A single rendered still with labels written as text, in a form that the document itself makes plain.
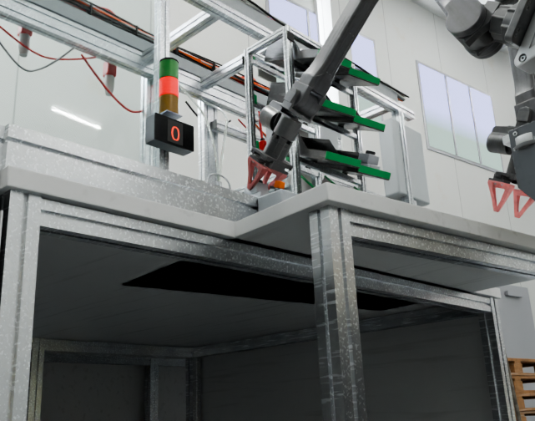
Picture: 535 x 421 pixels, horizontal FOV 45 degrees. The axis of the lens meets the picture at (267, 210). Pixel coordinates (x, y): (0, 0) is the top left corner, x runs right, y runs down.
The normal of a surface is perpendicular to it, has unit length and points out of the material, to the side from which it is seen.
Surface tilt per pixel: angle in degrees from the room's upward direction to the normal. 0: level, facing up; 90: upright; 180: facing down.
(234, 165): 90
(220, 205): 90
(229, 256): 90
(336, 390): 90
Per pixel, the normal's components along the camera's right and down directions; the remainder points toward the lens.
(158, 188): 0.72, -0.25
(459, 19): -0.69, -0.35
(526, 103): -0.78, -0.16
